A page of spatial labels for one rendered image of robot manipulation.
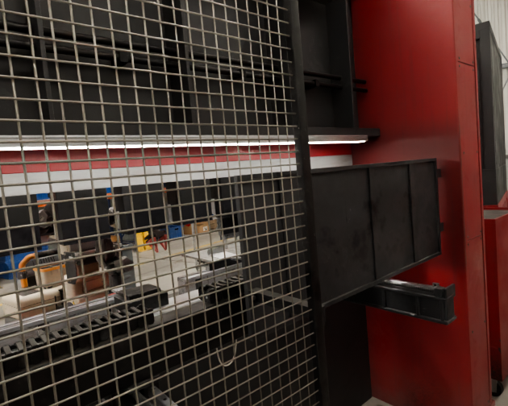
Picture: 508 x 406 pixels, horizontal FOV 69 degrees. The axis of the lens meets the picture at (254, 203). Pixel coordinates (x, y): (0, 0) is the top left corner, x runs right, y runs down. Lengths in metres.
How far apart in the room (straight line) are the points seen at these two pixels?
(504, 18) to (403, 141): 6.55
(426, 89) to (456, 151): 0.32
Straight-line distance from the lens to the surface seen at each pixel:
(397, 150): 2.01
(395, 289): 1.61
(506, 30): 8.38
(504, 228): 2.42
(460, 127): 1.90
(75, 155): 1.28
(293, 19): 0.81
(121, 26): 1.38
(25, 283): 2.53
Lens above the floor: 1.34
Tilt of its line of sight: 4 degrees down
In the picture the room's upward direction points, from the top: 5 degrees counter-clockwise
